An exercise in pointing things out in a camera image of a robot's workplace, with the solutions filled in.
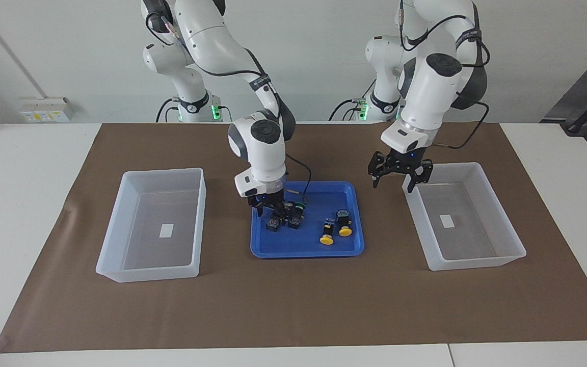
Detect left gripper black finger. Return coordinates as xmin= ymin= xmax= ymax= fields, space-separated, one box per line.
xmin=367 ymin=152 xmax=386 ymax=189
xmin=407 ymin=160 xmax=434 ymax=194

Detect green push button switch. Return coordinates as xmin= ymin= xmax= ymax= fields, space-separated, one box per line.
xmin=287 ymin=201 xmax=308 ymax=230

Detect yellow push button switch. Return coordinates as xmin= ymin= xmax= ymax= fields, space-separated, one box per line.
xmin=335 ymin=208 xmax=354 ymax=238
xmin=319 ymin=218 xmax=336 ymax=246

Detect blue plastic tray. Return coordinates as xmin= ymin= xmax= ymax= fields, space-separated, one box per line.
xmin=250 ymin=181 xmax=365 ymax=259

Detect brown paper table mat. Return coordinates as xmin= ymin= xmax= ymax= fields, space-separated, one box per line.
xmin=0 ymin=122 xmax=587 ymax=353

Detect translucent white plastic box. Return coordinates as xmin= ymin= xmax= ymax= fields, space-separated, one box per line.
xmin=402 ymin=162 xmax=527 ymax=271
xmin=95 ymin=168 xmax=207 ymax=283

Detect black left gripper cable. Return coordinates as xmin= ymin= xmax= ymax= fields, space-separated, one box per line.
xmin=398 ymin=0 xmax=490 ymax=151

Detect black left arm strap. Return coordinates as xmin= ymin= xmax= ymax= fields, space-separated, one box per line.
xmin=454 ymin=30 xmax=483 ymax=49

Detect white wall socket box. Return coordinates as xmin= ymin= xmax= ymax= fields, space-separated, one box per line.
xmin=20 ymin=97 xmax=75 ymax=123

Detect white wall cable conduit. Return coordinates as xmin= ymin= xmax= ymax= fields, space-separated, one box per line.
xmin=0 ymin=0 xmax=47 ymax=100

